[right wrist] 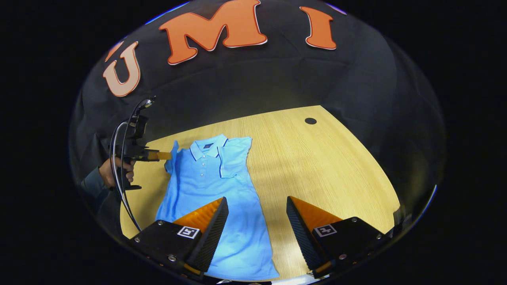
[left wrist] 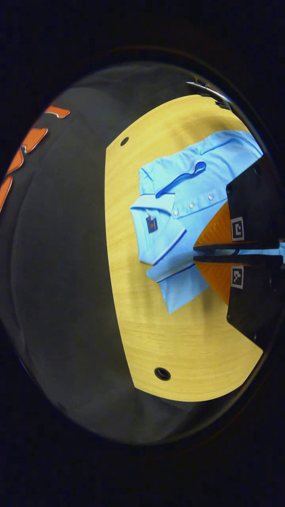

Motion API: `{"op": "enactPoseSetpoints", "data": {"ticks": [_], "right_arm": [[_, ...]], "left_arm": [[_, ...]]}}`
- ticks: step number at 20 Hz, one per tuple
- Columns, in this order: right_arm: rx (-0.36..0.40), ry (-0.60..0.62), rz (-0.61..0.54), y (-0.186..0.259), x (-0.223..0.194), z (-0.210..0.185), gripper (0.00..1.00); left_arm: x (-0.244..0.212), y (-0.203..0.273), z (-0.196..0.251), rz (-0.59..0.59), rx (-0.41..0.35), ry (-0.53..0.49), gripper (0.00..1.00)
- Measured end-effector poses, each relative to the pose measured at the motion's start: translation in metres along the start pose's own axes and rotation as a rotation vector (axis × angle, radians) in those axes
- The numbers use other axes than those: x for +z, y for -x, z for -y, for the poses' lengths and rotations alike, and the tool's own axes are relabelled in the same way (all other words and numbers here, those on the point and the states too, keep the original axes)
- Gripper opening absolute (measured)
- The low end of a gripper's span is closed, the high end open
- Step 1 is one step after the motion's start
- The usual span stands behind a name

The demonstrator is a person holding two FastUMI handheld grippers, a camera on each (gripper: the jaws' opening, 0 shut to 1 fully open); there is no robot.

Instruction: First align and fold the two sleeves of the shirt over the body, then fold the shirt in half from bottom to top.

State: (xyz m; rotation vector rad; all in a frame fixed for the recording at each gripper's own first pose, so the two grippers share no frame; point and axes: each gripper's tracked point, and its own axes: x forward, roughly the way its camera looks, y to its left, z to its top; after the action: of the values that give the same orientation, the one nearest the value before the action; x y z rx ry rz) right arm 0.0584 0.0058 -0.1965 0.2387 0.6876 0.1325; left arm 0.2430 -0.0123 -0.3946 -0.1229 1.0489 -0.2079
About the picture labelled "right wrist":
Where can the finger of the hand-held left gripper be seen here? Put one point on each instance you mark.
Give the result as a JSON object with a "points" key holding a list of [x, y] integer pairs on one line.
{"points": [[160, 155]]}

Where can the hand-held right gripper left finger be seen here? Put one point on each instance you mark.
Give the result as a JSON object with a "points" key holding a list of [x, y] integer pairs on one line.
{"points": [[208, 237]]}

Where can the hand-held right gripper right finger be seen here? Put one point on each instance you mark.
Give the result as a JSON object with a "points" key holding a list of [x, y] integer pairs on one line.
{"points": [[303, 237]]}

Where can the light blue T-shirt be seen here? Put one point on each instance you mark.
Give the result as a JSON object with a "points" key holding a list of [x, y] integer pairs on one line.
{"points": [[206, 178]]}

